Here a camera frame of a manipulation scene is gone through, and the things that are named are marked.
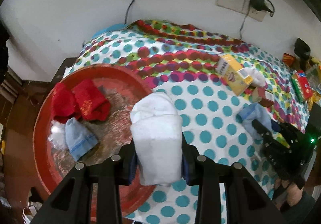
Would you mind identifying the dark wooden side table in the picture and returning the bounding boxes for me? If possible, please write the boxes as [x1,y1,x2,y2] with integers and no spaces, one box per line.
[51,57,78,84]

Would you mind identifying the dark red small box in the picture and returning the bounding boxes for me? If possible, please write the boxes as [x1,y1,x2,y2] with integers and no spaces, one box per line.
[251,87,275,108]

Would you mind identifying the plain light blue sock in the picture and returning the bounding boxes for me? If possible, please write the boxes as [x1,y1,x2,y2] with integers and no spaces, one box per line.
[237,103,272,140]

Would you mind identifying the blue round table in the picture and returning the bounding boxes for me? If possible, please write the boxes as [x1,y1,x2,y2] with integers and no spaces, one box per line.
[93,23,128,37]

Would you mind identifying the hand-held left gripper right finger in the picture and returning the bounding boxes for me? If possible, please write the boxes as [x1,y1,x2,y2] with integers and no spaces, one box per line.
[183,137,274,224]

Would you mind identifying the polka dot tablecloth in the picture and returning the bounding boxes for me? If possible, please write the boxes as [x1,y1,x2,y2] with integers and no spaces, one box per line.
[64,19,311,224]

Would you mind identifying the black hanging jacket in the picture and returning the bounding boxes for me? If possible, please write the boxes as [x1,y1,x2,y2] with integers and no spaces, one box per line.
[0,23,9,81]

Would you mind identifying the wooden slat rack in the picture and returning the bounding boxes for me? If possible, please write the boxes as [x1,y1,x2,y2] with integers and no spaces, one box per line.
[0,66,23,96]

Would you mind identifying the green and red box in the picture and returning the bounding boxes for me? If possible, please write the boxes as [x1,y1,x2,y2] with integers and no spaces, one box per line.
[291,70,314,103]

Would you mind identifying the pile of snack packets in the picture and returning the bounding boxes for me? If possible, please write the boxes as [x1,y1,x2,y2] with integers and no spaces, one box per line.
[305,58,321,104]

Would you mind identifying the yellow cardboard box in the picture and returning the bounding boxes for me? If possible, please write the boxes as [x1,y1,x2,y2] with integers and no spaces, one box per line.
[216,54,254,96]

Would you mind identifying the small white sock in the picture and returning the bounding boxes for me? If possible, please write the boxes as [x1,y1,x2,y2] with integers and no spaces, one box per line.
[242,68,266,88]

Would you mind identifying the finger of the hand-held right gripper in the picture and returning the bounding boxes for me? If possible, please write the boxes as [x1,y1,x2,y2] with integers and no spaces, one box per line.
[272,122,305,139]
[252,119,272,144]

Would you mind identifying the black stand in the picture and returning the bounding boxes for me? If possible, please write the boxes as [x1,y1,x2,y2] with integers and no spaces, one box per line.
[294,38,311,69]

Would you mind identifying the red sock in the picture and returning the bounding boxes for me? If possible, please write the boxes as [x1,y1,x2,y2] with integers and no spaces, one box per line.
[72,79,111,122]
[51,83,82,124]

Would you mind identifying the worn red round tray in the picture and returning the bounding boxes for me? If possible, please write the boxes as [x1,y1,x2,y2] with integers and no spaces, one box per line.
[33,63,161,222]

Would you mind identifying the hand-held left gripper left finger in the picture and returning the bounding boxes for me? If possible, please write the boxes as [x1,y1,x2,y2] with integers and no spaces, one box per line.
[31,142,138,224]

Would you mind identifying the blue sock with stripe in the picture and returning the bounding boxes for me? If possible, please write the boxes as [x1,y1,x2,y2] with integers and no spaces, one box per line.
[65,117,98,162]

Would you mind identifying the person's right forearm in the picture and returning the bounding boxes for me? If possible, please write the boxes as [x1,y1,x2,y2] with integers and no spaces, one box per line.
[273,179,316,224]

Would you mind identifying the thin black charger cable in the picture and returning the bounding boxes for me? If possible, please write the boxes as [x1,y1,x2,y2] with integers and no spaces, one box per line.
[239,12,250,40]

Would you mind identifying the clear plastic bag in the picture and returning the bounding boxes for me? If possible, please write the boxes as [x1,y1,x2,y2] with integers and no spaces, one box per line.
[50,120,68,150]

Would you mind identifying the large white sock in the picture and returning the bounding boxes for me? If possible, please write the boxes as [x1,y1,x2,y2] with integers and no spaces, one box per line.
[130,92,183,187]

